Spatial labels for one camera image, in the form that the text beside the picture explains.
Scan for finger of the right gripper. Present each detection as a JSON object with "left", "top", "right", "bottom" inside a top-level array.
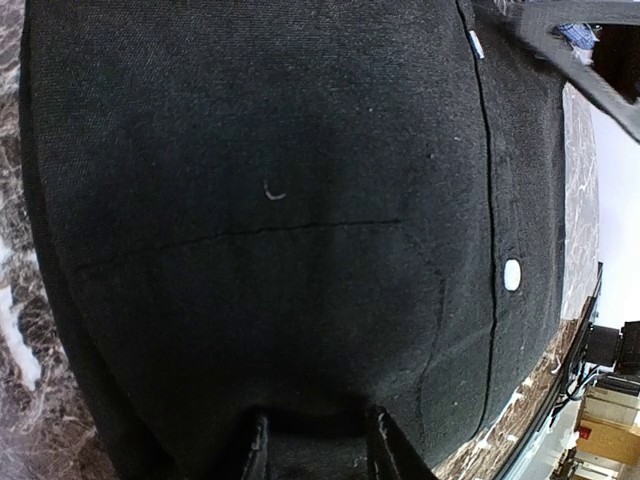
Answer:
[{"left": 504, "top": 1, "right": 639, "bottom": 140}]

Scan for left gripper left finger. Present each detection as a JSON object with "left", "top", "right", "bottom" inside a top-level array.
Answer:
[{"left": 240, "top": 414, "right": 269, "bottom": 480}]

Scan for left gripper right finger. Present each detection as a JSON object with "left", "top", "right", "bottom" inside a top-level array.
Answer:
[{"left": 367, "top": 407, "right": 438, "bottom": 480}]

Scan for blue checked shirt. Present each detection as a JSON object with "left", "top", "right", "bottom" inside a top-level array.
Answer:
[{"left": 556, "top": 23, "right": 599, "bottom": 50}]

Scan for black long sleeve shirt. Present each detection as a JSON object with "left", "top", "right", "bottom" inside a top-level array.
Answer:
[{"left": 20, "top": 1, "right": 565, "bottom": 479}]

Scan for cardboard boxes in background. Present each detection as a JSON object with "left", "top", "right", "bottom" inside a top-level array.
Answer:
[{"left": 576, "top": 385, "right": 639, "bottom": 467}]

